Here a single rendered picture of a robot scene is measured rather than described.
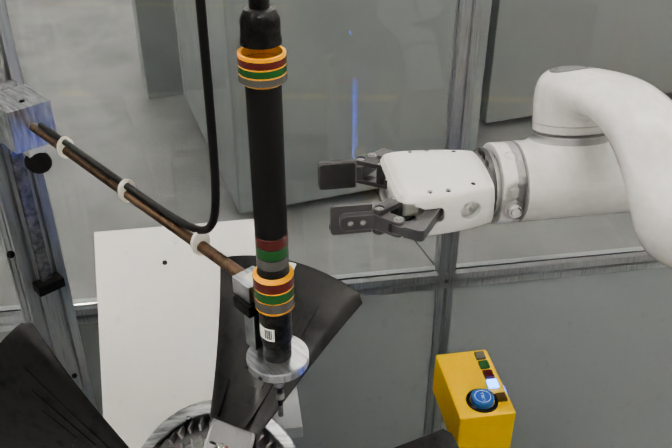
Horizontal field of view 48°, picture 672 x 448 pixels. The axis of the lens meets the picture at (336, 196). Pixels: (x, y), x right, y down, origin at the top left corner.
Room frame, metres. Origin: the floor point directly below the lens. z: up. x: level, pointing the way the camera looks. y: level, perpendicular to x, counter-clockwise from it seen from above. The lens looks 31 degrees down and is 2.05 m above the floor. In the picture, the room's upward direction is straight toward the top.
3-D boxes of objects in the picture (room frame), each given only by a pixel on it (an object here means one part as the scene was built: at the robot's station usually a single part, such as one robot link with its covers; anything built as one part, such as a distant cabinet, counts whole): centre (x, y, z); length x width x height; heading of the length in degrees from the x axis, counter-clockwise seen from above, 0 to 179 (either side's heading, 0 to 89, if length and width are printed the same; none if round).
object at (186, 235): (0.86, 0.28, 1.54); 0.54 x 0.01 x 0.01; 44
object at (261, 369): (0.64, 0.07, 1.50); 0.09 x 0.07 x 0.10; 44
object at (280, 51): (0.63, 0.07, 1.80); 0.04 x 0.04 x 0.03
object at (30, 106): (1.09, 0.50, 1.54); 0.10 x 0.07 x 0.08; 44
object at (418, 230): (0.62, -0.08, 1.66); 0.08 x 0.06 x 0.01; 1
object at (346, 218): (0.60, -0.03, 1.66); 0.07 x 0.03 x 0.03; 99
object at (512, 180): (0.67, -0.17, 1.66); 0.09 x 0.03 x 0.08; 9
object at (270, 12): (0.63, 0.07, 1.65); 0.04 x 0.04 x 0.46
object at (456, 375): (0.98, -0.25, 1.02); 0.16 x 0.10 x 0.11; 9
